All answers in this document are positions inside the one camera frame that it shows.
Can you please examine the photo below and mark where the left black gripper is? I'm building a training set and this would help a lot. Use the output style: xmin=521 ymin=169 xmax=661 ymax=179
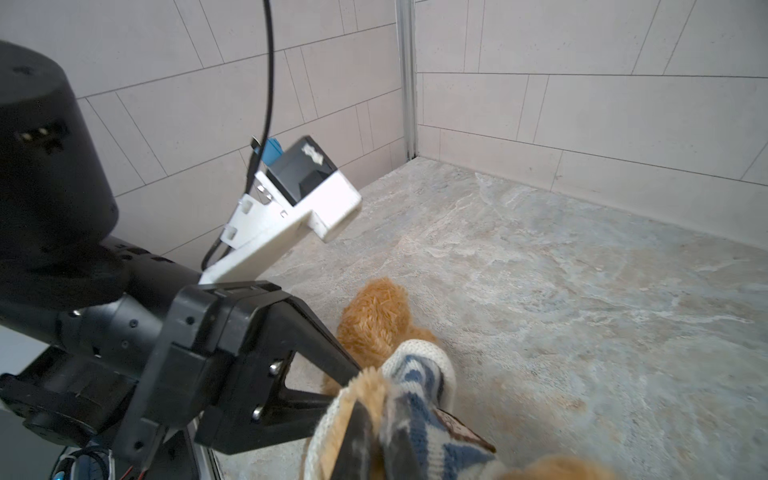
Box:
xmin=112 ymin=281 xmax=360 ymax=462

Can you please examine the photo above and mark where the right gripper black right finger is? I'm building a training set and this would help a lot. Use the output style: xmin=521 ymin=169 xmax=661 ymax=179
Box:
xmin=379 ymin=396 xmax=423 ymax=480

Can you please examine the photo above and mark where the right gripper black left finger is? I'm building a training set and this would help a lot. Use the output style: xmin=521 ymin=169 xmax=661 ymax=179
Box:
xmin=330 ymin=401 xmax=376 ymax=480

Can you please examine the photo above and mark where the blue white striped knit sweater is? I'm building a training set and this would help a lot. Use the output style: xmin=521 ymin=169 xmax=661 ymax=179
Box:
xmin=302 ymin=340 xmax=506 ymax=479

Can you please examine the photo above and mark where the brown teddy bear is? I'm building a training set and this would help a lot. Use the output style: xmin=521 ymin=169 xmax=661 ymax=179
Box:
xmin=323 ymin=278 xmax=616 ymax=479

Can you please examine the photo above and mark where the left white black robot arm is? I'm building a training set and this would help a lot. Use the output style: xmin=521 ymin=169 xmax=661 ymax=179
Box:
xmin=1 ymin=42 xmax=361 ymax=470

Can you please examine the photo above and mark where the aluminium mounting rail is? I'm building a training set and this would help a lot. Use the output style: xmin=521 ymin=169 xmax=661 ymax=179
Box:
xmin=185 ymin=419 xmax=224 ymax=480

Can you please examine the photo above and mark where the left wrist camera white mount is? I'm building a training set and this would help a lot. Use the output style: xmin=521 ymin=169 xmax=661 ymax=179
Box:
xmin=199 ymin=136 xmax=362 ymax=285

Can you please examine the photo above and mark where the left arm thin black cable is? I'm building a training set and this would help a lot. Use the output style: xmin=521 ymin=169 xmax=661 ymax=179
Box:
xmin=200 ymin=0 xmax=276 ymax=271

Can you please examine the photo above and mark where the left aluminium corner post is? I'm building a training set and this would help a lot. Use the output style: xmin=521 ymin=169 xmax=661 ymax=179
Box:
xmin=395 ymin=0 xmax=418 ymax=161

